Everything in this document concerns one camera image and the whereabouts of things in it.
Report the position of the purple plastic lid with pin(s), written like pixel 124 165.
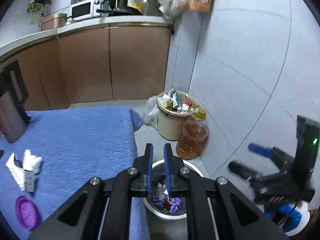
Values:
pixel 27 213

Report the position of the white microwave oven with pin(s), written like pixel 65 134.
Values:
pixel 84 10

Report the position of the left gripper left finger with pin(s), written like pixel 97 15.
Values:
pixel 100 209

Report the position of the black steel electric kettle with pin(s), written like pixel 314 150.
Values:
pixel 14 119

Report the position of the clear plastic bag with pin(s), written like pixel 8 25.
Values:
pixel 161 192

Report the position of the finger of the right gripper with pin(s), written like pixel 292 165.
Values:
pixel 243 171
pixel 260 150

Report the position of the black frying pan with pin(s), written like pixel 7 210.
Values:
pixel 120 11

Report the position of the brown kitchen cabinets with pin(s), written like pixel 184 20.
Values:
pixel 91 64

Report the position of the white tissue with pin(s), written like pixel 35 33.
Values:
pixel 31 163

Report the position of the blue gloved right hand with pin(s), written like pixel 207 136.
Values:
pixel 296 216

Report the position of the purple wrapper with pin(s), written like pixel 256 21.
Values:
pixel 174 204
pixel 158 202

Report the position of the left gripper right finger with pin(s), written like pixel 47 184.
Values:
pixel 216 209

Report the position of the cream full trash bucket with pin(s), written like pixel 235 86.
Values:
pixel 175 107

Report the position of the steel trash bin black liner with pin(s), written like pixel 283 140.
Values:
pixel 162 212

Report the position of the white plastic bag on floor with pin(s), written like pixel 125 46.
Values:
pixel 150 113

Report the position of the cooking oil bottle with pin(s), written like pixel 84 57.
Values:
pixel 194 135

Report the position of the blue towel cloth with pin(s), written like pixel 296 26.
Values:
pixel 75 145

